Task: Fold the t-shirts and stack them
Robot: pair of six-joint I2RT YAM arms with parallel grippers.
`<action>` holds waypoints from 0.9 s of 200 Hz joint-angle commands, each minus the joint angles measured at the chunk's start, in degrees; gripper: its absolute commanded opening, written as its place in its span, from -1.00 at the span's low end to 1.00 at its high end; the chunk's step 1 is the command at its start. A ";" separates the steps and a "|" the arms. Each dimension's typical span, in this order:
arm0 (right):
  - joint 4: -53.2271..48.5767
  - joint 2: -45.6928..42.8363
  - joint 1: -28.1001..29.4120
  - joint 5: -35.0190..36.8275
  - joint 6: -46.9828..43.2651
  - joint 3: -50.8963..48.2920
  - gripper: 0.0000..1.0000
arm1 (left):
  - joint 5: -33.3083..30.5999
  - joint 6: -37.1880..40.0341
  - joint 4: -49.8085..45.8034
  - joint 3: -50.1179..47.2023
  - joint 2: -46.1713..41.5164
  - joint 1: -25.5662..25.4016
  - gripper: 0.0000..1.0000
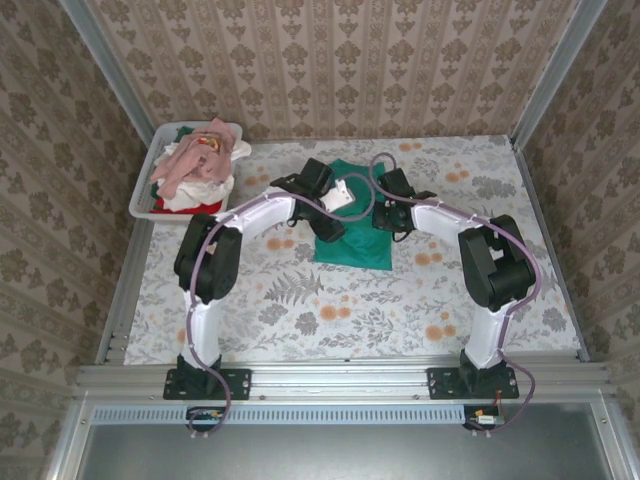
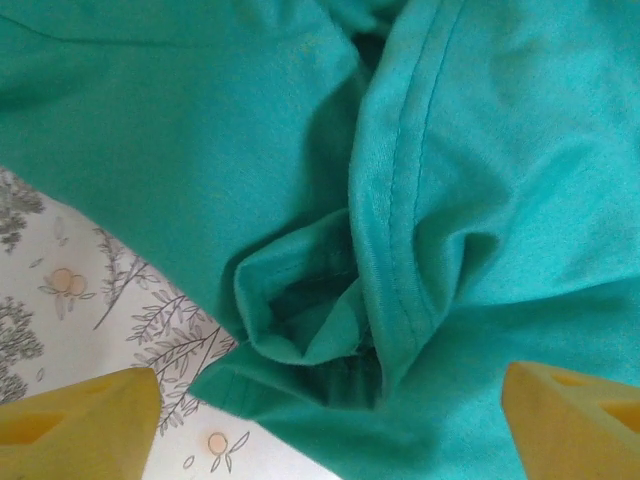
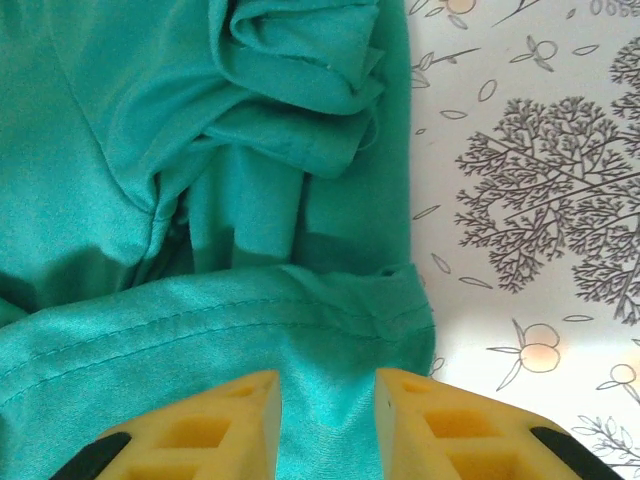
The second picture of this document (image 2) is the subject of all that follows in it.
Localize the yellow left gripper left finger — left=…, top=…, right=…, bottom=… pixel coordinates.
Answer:
left=0, top=367, right=161, bottom=480

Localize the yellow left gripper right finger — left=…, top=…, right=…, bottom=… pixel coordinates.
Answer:
left=501, top=361, right=640, bottom=480

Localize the green printed t-shirt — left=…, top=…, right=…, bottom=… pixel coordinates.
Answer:
left=0, top=0, right=640, bottom=480

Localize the floral tablecloth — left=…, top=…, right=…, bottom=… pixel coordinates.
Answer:
left=0, top=164, right=346, bottom=480

